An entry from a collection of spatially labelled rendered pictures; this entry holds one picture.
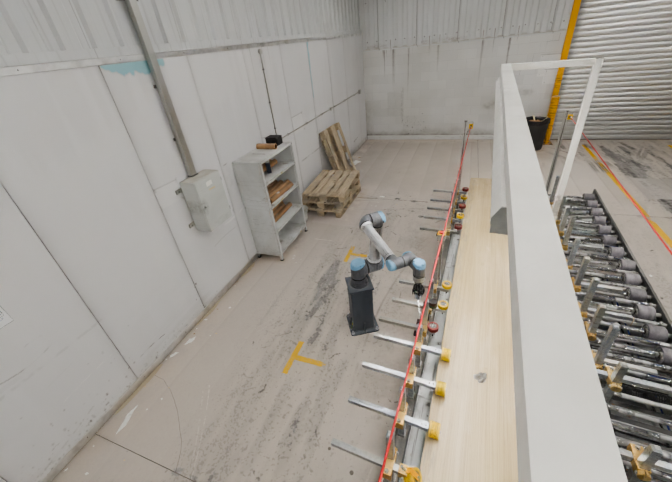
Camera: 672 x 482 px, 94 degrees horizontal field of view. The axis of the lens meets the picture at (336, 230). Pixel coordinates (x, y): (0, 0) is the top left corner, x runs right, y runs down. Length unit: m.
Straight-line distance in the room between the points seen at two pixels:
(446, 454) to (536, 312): 1.65
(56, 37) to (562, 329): 3.37
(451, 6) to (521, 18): 1.60
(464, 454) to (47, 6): 3.88
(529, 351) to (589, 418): 0.08
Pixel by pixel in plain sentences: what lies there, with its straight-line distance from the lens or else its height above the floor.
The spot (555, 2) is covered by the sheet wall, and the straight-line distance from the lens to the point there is 9.76.
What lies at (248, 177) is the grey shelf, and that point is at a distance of 4.39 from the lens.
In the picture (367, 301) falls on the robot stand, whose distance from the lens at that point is 3.38.
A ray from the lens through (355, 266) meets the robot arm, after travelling 3.13.
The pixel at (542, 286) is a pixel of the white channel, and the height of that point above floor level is 2.46.
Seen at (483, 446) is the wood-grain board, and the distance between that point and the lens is 2.14.
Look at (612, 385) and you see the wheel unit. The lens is 2.53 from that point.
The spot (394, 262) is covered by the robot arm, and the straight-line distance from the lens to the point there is 2.39.
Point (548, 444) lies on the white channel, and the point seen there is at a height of 2.46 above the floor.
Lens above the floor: 2.79
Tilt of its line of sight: 31 degrees down
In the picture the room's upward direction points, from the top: 7 degrees counter-clockwise
